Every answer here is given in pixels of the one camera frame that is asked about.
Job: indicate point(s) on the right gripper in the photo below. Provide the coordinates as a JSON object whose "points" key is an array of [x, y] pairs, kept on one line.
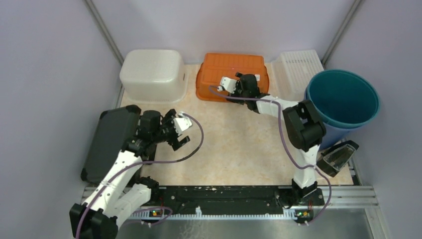
{"points": [[238, 85]]}

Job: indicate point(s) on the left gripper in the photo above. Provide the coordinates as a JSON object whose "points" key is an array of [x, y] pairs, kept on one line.
{"points": [[168, 120]]}

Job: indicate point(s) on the orange plastic tub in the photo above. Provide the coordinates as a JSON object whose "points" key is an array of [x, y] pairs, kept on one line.
{"points": [[218, 65]]}

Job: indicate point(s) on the white perforated basket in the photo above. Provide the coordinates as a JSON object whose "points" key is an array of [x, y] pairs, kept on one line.
{"points": [[292, 72]]}

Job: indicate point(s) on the translucent white plastic tub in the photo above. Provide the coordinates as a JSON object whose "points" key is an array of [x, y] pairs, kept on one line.
{"points": [[154, 76]]}

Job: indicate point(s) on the teal bucket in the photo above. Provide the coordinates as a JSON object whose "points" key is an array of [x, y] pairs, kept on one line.
{"points": [[343, 98]]}

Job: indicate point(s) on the blue bucket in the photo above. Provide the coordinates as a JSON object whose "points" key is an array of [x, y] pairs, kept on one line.
{"points": [[332, 136]]}

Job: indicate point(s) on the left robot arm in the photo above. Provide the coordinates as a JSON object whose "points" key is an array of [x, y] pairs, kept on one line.
{"points": [[125, 140]]}

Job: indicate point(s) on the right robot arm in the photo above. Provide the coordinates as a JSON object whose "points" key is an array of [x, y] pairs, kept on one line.
{"points": [[301, 121]]}

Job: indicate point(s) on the black case on left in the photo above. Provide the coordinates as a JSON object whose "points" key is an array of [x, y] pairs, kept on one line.
{"points": [[113, 128]]}

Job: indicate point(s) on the small black clear box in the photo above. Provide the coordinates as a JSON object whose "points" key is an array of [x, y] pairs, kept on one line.
{"points": [[332, 160]]}

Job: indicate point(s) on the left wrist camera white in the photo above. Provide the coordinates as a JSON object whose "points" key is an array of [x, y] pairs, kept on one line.
{"points": [[181, 123]]}

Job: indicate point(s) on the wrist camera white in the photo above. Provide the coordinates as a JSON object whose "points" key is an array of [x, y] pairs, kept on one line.
{"points": [[181, 123], [227, 84]]}

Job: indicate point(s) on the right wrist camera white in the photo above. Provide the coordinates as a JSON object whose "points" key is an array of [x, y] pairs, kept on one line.
{"points": [[227, 84]]}

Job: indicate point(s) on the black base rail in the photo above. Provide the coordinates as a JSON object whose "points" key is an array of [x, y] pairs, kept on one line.
{"points": [[232, 200]]}

